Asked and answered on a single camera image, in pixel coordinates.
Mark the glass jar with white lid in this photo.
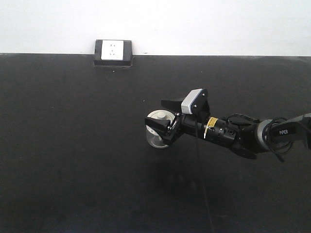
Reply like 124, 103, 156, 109
145, 109, 176, 149

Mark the white socket in black box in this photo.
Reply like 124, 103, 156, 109
93, 39, 133, 67

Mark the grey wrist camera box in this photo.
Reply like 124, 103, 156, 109
181, 88, 209, 115

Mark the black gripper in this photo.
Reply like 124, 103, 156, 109
145, 98, 209, 146

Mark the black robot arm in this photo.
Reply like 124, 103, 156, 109
145, 94, 311, 162

